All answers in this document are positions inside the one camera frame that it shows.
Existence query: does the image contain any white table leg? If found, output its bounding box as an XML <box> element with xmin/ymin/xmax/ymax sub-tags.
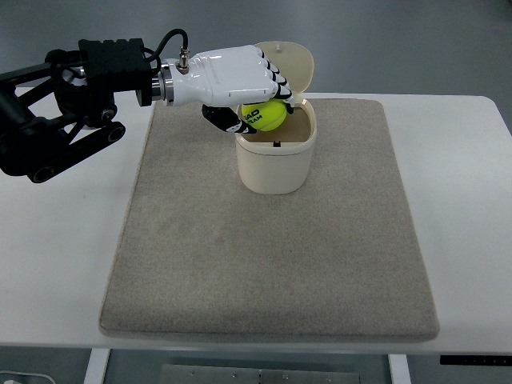
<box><xmin>83</xmin><ymin>348</ymin><xmax>110</xmax><ymax>384</ymax></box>
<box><xmin>388</xmin><ymin>354</ymin><xmax>411</xmax><ymax>384</ymax></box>

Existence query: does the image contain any white table leg right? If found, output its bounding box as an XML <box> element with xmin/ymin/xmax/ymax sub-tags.
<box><xmin>388</xmin><ymin>354</ymin><xmax>411</xmax><ymax>384</ymax></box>

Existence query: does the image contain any beige lidded bin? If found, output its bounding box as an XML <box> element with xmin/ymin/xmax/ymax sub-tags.
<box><xmin>235</xmin><ymin>42</ymin><xmax>318</xmax><ymax>194</ymax></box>

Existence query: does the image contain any grey fabric mat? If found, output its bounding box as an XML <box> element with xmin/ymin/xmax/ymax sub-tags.
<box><xmin>99</xmin><ymin>99</ymin><xmax>439</xmax><ymax>342</ymax></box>

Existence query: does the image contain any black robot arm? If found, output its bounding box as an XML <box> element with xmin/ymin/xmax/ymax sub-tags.
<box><xmin>1</xmin><ymin>38</ymin><xmax>161</xmax><ymax>183</ymax></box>

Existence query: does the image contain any white object bottom left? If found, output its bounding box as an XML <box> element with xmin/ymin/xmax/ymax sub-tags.
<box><xmin>1</xmin><ymin>373</ymin><xmax>53</xmax><ymax>384</ymax></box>

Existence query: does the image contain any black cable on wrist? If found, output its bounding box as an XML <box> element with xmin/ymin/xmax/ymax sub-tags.
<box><xmin>142</xmin><ymin>28</ymin><xmax>190</xmax><ymax>73</ymax></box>

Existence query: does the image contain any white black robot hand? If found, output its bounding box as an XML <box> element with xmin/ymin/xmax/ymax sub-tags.
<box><xmin>152</xmin><ymin>45</ymin><xmax>294</xmax><ymax>134</ymax></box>

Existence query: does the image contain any black table control panel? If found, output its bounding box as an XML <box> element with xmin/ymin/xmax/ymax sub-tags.
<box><xmin>439</xmin><ymin>354</ymin><xmax>512</xmax><ymax>366</ymax></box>

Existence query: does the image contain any yellow tennis ball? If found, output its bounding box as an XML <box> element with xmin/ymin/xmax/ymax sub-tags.
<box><xmin>241</xmin><ymin>99</ymin><xmax>287</xmax><ymax>132</ymax></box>

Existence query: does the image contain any metal plate under table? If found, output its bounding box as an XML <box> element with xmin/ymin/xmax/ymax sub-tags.
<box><xmin>160</xmin><ymin>365</ymin><xmax>361</xmax><ymax>384</ymax></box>

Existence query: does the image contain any white table leg left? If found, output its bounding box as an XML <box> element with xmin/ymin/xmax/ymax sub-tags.
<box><xmin>83</xmin><ymin>348</ymin><xmax>110</xmax><ymax>384</ymax></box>

